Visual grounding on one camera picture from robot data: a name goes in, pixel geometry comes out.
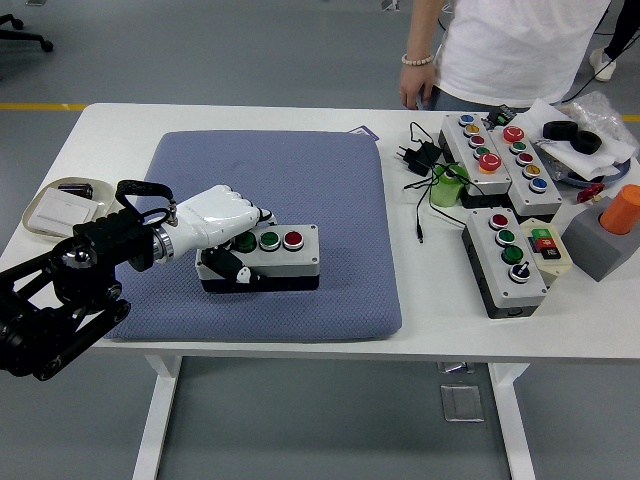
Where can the five-button box with emergency stop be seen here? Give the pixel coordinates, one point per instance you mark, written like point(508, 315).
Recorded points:
point(457, 131)
point(530, 202)

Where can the blue-grey round plate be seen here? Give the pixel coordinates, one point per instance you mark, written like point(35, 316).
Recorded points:
point(620, 175)

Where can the black office chair base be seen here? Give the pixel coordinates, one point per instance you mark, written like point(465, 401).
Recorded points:
point(25, 35)

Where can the purple card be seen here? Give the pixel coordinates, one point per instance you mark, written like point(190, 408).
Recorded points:
point(365, 133)

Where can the cream oval tray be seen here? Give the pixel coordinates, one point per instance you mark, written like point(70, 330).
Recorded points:
point(102, 195)

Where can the metal floor socket plate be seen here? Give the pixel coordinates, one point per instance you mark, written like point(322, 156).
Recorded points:
point(462, 402)

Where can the cream switch green red buttons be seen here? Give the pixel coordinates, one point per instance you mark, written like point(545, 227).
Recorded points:
point(546, 245)

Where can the dark cylindrical battery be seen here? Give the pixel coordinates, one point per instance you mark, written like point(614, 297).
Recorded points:
point(75, 190)

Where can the blue-grey padded mat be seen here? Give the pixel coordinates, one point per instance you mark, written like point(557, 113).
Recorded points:
point(325, 200)

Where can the white sneaker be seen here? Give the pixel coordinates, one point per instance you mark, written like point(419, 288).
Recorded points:
point(602, 65)

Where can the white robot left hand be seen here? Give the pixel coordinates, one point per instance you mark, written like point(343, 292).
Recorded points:
point(220, 215)

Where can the small metal floor plate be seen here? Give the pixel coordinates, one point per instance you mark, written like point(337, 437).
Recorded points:
point(455, 368)

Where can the four-button grey control box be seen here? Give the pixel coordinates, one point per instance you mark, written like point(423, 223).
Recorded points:
point(525, 292)
point(300, 265)

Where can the person in black trousers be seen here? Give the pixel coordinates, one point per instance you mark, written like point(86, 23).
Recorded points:
point(625, 25)

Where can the white wall switch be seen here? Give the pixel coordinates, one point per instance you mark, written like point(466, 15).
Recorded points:
point(55, 212)

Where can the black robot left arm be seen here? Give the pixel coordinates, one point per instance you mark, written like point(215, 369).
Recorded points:
point(100, 235)

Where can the person's right hand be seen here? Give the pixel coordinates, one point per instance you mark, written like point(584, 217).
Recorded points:
point(415, 85)

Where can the orange cylinder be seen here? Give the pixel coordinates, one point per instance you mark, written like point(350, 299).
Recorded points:
point(622, 210)

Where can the grey block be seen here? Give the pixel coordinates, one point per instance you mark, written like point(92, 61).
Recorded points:
point(590, 245)

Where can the small white floor object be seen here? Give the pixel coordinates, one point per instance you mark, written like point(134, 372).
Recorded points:
point(390, 5)

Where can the clear bubble wrap bag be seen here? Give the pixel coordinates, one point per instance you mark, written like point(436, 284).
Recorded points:
point(600, 112)

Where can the red knob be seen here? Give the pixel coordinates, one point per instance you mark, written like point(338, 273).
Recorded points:
point(590, 192)

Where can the green cylinder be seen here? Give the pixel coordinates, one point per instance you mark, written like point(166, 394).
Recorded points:
point(445, 192)

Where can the white foam sheet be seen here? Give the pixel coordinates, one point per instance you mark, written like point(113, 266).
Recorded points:
point(537, 117)

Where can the person's right forearm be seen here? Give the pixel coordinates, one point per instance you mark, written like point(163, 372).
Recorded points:
point(422, 27)

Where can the small black relay module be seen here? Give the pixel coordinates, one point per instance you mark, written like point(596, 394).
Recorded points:
point(501, 115)

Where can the white table leg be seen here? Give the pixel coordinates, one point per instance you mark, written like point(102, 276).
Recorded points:
point(512, 425)
point(160, 410)

